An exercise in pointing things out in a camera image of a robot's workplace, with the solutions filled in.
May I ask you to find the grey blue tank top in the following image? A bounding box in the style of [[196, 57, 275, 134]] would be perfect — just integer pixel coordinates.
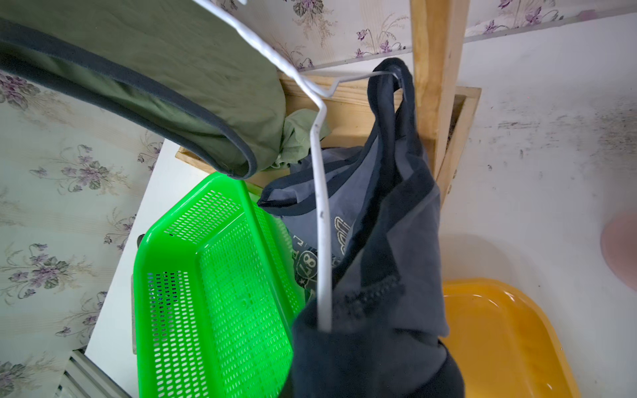
[[281, 57, 465, 397]]

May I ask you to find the olive green tank top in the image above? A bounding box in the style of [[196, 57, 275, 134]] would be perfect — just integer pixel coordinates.
[[1, 1, 317, 179]]

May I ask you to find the pink pen cup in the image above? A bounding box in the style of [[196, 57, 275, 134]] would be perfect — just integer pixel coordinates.
[[601, 213, 637, 291]]

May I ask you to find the wooden clothes rack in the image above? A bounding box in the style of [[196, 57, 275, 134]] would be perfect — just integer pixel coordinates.
[[199, 1, 481, 197]]

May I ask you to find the green plastic basket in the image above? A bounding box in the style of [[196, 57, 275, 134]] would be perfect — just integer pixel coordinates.
[[133, 173, 305, 397]]

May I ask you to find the yellow plastic tray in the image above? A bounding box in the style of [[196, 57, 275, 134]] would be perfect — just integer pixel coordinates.
[[443, 279, 581, 397]]

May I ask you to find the white wire hanger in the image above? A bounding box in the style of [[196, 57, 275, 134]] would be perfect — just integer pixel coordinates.
[[195, 0, 389, 333]]

